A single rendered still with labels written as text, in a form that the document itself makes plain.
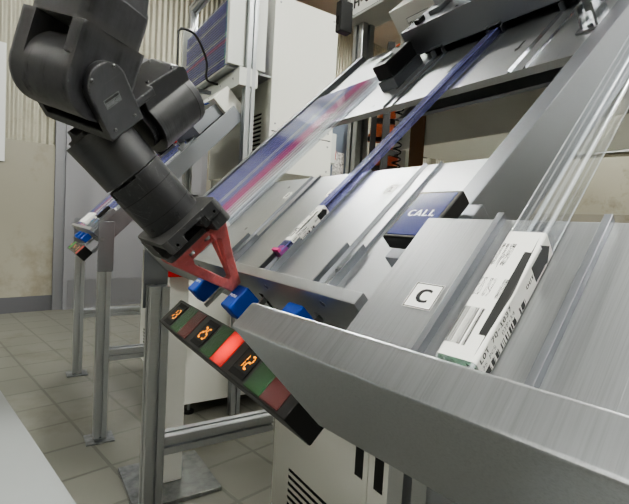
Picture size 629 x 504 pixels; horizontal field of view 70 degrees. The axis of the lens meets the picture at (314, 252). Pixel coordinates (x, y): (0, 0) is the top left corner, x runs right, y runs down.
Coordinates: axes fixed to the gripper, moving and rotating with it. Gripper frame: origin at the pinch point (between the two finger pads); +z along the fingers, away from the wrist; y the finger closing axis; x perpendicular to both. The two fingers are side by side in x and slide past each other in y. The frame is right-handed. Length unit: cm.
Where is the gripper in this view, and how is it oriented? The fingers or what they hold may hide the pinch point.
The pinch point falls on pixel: (230, 281)
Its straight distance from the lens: 49.0
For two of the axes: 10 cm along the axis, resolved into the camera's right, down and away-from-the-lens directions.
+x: -6.4, 6.9, -3.4
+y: -5.5, -1.0, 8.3
